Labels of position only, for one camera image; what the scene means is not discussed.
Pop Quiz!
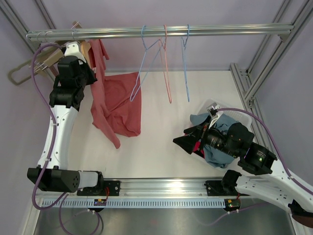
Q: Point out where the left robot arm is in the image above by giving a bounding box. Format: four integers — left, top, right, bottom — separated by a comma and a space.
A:
27, 55, 104, 192

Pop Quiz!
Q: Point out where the light blue wire hanger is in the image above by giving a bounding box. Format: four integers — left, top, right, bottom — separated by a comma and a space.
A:
180, 24, 190, 102

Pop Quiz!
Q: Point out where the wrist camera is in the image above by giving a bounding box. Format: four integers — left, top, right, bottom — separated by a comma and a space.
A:
207, 102, 223, 128
64, 42, 86, 62

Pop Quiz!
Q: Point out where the white plastic basket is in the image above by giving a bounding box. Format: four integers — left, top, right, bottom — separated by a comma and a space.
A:
189, 98, 252, 169

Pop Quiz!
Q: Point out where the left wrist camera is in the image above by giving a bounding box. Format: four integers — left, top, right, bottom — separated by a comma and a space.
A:
64, 42, 86, 62

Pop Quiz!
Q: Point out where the grey t shirt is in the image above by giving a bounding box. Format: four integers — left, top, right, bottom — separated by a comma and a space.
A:
190, 113, 237, 168

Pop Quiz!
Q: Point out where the red t shirt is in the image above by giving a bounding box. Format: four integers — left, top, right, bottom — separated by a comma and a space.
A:
193, 141, 205, 158

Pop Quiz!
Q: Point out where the aluminium hanging rail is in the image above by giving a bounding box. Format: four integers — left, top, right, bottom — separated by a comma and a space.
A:
26, 23, 294, 42

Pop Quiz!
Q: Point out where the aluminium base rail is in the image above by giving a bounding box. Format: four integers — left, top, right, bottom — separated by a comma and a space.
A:
31, 178, 245, 198

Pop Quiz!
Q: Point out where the olive green hanger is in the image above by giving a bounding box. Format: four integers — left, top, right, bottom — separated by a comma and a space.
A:
8, 45, 62, 86

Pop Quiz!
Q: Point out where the white slotted cable duct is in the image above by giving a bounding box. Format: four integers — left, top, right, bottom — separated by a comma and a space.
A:
55, 198, 226, 209

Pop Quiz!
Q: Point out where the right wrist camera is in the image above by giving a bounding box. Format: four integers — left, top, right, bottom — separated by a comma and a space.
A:
207, 102, 223, 128

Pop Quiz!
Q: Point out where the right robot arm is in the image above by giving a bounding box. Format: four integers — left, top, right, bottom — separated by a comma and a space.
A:
173, 122, 313, 228

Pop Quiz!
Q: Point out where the tan wooden clip hanger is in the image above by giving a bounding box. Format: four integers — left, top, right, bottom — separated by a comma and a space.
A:
30, 43, 66, 73

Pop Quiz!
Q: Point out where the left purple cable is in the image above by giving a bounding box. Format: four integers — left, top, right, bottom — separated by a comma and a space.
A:
31, 44, 69, 210

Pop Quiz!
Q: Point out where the pink hanger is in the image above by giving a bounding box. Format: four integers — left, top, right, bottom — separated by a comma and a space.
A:
159, 25, 172, 104

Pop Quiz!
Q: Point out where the dusty pink garment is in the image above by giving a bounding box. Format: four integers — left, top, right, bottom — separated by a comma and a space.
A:
89, 40, 142, 149

